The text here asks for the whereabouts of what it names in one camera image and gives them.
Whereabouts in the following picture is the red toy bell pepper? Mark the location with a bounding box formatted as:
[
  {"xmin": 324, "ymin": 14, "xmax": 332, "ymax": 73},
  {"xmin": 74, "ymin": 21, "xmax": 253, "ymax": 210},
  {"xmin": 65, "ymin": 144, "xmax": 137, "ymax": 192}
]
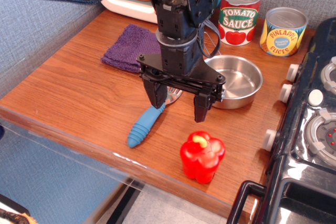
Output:
[{"xmin": 180, "ymin": 131, "xmax": 226, "ymax": 184}]

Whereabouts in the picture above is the tomato sauce can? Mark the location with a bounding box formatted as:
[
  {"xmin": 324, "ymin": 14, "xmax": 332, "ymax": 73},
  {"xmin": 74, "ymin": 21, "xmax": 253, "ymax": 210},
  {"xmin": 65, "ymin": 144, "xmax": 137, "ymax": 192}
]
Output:
[{"xmin": 218, "ymin": 0, "xmax": 261, "ymax": 46}]

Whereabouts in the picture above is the white stove knob rear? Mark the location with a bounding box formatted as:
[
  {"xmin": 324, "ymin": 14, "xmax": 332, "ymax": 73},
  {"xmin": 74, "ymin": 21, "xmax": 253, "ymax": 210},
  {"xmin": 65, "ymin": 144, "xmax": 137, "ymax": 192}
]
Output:
[{"xmin": 286, "ymin": 64, "xmax": 300, "ymax": 83}]

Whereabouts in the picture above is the blue handled toy fork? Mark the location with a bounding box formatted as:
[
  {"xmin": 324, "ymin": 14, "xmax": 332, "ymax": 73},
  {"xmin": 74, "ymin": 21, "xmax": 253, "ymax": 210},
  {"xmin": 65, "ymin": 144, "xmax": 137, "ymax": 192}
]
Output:
[{"xmin": 128, "ymin": 87, "xmax": 182, "ymax": 148}]

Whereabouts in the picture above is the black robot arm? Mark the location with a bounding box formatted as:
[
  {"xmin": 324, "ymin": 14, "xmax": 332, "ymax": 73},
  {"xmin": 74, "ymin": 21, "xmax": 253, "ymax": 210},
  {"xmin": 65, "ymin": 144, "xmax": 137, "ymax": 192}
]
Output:
[{"xmin": 136, "ymin": 0, "xmax": 226, "ymax": 122}]

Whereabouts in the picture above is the white stove knob middle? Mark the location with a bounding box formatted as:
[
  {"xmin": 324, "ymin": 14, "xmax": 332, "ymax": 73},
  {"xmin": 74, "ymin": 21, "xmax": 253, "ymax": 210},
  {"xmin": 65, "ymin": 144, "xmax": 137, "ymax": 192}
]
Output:
[{"xmin": 279, "ymin": 84, "xmax": 292, "ymax": 103}]

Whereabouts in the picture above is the white stove knob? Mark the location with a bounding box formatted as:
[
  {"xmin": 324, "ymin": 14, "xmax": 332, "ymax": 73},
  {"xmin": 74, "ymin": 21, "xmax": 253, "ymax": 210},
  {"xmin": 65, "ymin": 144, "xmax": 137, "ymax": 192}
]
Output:
[
  {"xmin": 262, "ymin": 129, "xmax": 277, "ymax": 152},
  {"xmin": 286, "ymin": 64, "xmax": 300, "ymax": 83},
  {"xmin": 279, "ymin": 84, "xmax": 292, "ymax": 103}
]

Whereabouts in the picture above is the black toy stove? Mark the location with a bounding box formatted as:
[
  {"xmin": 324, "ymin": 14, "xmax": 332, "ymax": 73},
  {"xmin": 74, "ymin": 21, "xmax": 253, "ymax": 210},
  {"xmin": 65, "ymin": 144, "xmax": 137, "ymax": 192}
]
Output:
[{"xmin": 227, "ymin": 18, "xmax": 335, "ymax": 223}]

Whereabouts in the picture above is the small stainless steel pot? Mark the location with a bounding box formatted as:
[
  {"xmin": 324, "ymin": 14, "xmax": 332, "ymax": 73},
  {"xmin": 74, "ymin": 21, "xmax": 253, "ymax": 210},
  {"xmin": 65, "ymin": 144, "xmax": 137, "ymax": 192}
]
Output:
[{"xmin": 205, "ymin": 54, "xmax": 264, "ymax": 110}]

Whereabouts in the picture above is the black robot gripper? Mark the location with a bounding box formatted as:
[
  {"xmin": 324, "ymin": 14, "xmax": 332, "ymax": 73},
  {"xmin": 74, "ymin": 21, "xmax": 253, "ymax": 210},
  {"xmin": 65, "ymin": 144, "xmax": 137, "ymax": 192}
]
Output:
[{"xmin": 136, "ymin": 29, "xmax": 225, "ymax": 123}]

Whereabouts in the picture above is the pineapple slices can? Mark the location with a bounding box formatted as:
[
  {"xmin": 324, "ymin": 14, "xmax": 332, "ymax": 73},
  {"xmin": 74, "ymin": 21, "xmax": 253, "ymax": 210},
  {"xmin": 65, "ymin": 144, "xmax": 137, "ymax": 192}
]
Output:
[{"xmin": 259, "ymin": 7, "xmax": 308, "ymax": 57}]

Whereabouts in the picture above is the white stove knob front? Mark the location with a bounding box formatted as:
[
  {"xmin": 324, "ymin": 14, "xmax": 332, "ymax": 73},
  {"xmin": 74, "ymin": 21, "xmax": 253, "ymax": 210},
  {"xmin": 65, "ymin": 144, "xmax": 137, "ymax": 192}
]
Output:
[{"xmin": 262, "ymin": 129, "xmax": 277, "ymax": 152}]

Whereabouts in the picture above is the purple folded cloth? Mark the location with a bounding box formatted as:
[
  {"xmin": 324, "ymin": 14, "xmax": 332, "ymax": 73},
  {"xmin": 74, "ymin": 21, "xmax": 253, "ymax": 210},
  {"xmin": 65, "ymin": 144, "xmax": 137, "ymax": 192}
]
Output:
[{"xmin": 101, "ymin": 24, "xmax": 160, "ymax": 73}]

